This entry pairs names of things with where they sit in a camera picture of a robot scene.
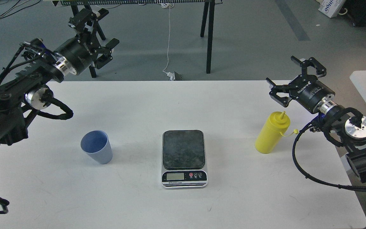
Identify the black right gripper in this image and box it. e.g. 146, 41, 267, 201
266, 56, 335, 114

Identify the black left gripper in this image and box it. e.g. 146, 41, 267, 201
54, 8, 119, 76

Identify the yellow squeeze bottle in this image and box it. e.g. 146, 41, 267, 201
254, 111, 299, 154

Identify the blue plastic cup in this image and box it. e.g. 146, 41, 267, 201
80, 130, 113, 165

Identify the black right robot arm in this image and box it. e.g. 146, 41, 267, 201
266, 56, 366, 192

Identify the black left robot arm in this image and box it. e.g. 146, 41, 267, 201
0, 8, 119, 145

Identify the digital kitchen scale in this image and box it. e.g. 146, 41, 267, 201
161, 129, 209, 189

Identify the white cardboard box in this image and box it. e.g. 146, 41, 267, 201
317, 0, 348, 18

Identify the white power adapter on floor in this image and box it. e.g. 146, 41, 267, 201
166, 71, 183, 81

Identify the black trestle table background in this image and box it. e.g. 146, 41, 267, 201
43, 0, 223, 79

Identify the white hanging cable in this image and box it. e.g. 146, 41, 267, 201
161, 3, 174, 77

